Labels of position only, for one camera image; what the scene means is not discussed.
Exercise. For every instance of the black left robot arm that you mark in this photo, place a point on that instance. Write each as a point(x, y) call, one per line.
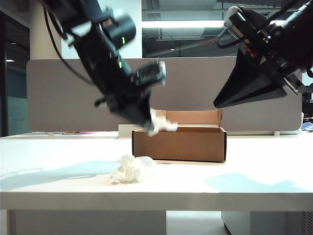
point(93, 44)

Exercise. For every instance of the pink flat object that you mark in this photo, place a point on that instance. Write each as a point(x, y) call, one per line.
point(89, 133)

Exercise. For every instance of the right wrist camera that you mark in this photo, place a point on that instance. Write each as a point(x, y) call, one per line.
point(238, 20)

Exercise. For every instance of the brown flat object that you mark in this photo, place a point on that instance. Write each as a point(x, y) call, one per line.
point(71, 133)

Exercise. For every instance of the blue cloth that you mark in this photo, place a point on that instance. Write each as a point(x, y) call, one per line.
point(308, 126)

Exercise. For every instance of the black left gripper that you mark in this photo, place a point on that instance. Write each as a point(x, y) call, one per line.
point(122, 98)

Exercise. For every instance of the black monitor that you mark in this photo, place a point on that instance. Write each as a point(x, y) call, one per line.
point(308, 96)

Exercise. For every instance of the brown cardboard box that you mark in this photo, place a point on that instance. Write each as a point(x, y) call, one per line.
point(178, 147)

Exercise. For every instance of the red ceiling sign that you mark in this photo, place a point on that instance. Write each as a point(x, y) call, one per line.
point(207, 43)

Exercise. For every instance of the grey fabric desk partition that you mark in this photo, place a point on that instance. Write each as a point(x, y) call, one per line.
point(195, 85)

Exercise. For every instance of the long ceiling light strip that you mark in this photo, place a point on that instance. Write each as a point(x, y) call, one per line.
point(183, 24)

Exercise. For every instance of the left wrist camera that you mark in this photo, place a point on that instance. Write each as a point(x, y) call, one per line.
point(151, 73)

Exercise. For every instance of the white desk side panel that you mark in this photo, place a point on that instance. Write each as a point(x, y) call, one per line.
point(85, 224)

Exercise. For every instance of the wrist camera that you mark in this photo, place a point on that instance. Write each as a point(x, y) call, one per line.
point(151, 73)
point(238, 20)

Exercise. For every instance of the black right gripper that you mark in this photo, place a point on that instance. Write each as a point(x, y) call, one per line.
point(276, 49)

